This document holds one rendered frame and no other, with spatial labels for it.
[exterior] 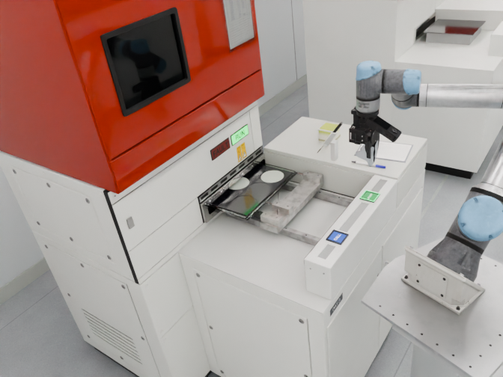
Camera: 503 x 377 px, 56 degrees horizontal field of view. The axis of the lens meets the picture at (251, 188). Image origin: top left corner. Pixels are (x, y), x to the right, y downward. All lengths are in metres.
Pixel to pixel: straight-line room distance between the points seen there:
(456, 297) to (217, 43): 1.13
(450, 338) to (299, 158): 0.96
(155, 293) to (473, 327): 1.08
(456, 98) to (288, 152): 0.76
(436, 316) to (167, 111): 1.05
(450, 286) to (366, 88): 0.65
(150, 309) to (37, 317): 1.35
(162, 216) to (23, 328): 1.57
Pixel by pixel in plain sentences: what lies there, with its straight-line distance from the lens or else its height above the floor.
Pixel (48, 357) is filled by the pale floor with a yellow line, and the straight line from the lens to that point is 2.86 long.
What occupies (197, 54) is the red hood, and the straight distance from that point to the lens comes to 1.64.
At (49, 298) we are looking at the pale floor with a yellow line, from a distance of 3.20.
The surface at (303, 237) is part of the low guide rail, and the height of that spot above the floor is 0.84.
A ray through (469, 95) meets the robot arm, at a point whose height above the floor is 1.34.
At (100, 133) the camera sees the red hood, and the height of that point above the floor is 1.43.
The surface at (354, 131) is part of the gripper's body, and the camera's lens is 1.62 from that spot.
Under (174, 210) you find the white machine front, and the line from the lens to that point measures 1.76.
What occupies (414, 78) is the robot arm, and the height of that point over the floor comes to 1.43.
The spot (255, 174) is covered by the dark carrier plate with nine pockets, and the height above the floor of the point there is 0.90.
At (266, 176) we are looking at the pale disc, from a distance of 2.04.
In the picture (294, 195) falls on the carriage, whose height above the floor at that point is 0.88.
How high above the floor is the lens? 1.98
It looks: 33 degrees down
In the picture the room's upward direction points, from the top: 8 degrees counter-clockwise
